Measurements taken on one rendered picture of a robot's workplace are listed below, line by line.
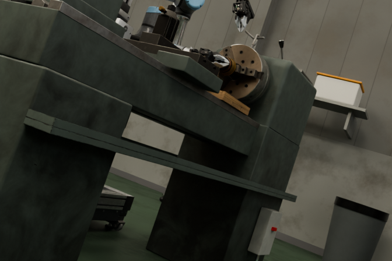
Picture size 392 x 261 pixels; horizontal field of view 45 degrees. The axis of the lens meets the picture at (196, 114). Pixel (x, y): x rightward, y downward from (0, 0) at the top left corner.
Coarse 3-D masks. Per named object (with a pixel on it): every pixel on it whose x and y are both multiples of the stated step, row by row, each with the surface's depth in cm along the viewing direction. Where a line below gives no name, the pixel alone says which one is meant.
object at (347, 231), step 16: (336, 208) 483; (352, 208) 466; (368, 208) 461; (336, 224) 475; (352, 224) 463; (368, 224) 461; (384, 224) 472; (336, 240) 471; (352, 240) 462; (368, 240) 461; (336, 256) 467; (352, 256) 461; (368, 256) 464
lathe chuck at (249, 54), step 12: (240, 48) 256; (252, 48) 253; (240, 60) 254; (252, 60) 251; (264, 72) 250; (228, 84) 254; (240, 84) 251; (252, 84) 247; (264, 84) 253; (240, 96) 249
